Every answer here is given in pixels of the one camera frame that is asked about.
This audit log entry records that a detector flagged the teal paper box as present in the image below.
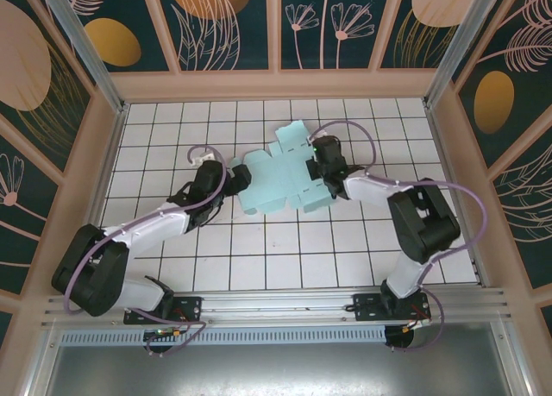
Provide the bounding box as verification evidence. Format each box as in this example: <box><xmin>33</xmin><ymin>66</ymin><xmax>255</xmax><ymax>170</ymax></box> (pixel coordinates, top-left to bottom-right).
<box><xmin>230</xmin><ymin>120</ymin><xmax>337</xmax><ymax>216</ymax></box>

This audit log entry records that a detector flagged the grey metal sheet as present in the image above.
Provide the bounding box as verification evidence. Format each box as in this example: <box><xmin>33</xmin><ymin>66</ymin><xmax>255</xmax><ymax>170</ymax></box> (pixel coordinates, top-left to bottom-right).
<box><xmin>25</xmin><ymin>322</ymin><xmax>531</xmax><ymax>396</ymax></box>

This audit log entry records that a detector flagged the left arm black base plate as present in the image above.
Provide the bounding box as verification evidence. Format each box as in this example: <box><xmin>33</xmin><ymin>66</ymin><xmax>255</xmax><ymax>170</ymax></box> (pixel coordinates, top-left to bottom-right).
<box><xmin>123</xmin><ymin>296</ymin><xmax>203</xmax><ymax>326</ymax></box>

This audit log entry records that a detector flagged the aluminium mounting rail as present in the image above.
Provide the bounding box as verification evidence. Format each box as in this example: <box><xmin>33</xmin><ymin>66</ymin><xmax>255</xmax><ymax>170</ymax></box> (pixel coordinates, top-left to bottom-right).
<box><xmin>41</xmin><ymin>286</ymin><xmax>512</xmax><ymax>329</ymax></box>

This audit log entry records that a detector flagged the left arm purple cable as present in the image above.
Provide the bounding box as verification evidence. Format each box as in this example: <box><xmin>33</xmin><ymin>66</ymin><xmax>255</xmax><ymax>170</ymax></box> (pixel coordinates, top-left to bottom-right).
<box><xmin>63</xmin><ymin>144</ymin><xmax>228</xmax><ymax>357</ymax></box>

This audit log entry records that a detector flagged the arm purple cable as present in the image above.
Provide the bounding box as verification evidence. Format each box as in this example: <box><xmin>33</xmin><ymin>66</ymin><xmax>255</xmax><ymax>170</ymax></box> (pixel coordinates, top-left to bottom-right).
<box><xmin>309</xmin><ymin>120</ymin><xmax>489</xmax><ymax>353</ymax></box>
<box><xmin>63</xmin><ymin>144</ymin><xmax>228</xmax><ymax>357</ymax></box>

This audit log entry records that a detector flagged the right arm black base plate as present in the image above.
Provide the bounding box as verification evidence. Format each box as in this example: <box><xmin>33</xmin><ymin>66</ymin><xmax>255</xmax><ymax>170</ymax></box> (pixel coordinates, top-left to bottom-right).
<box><xmin>353</xmin><ymin>292</ymin><xmax>431</xmax><ymax>324</ymax></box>

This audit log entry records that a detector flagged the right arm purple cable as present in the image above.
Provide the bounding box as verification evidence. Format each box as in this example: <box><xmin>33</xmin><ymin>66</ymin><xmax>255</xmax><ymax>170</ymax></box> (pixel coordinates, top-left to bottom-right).
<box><xmin>309</xmin><ymin>120</ymin><xmax>489</xmax><ymax>353</ymax></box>

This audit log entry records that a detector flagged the slotted grey cable duct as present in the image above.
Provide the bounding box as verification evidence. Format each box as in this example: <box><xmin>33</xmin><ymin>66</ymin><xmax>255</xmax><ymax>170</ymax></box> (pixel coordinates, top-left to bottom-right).
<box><xmin>60</xmin><ymin>326</ymin><xmax>387</xmax><ymax>346</ymax></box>

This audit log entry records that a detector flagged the aluminium frame post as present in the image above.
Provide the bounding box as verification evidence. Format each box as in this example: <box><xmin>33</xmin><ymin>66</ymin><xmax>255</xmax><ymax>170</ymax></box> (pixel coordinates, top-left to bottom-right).
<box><xmin>423</xmin><ymin>0</ymin><xmax>514</xmax><ymax>109</ymax></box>
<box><xmin>36</xmin><ymin>0</ymin><xmax>129</xmax><ymax>114</ymax></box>

